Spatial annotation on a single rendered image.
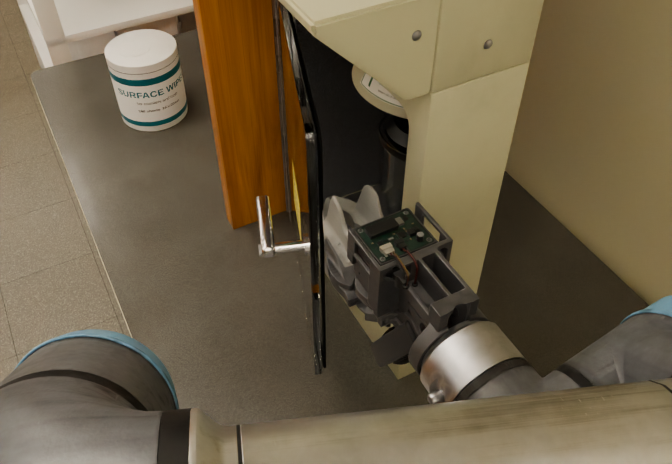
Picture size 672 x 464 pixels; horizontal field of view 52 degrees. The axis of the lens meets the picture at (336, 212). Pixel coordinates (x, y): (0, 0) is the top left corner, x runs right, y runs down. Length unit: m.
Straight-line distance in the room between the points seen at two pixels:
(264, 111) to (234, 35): 0.14
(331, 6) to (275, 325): 0.59
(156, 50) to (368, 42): 0.82
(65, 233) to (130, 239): 1.44
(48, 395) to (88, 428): 0.04
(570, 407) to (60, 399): 0.25
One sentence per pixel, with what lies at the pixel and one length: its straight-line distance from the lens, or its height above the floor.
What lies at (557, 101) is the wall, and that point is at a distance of 1.17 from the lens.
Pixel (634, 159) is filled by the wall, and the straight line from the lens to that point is 1.09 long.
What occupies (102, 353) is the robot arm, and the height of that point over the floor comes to 1.41.
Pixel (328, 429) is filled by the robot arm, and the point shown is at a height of 1.47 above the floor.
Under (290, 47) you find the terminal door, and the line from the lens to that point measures 0.72.
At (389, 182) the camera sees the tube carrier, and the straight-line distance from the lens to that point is 0.88.
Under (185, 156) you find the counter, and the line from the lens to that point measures 1.31.
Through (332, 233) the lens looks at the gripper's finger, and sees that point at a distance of 0.65.
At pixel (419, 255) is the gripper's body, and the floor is 1.35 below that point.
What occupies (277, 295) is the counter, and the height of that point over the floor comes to 0.94.
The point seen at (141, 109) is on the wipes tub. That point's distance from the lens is 1.35.
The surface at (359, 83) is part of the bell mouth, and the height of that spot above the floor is 1.32.
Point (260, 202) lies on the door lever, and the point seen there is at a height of 1.21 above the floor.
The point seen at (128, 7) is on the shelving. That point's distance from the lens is 1.86.
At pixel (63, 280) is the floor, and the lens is 2.46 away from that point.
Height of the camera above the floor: 1.77
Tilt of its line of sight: 45 degrees down
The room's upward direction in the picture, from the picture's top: straight up
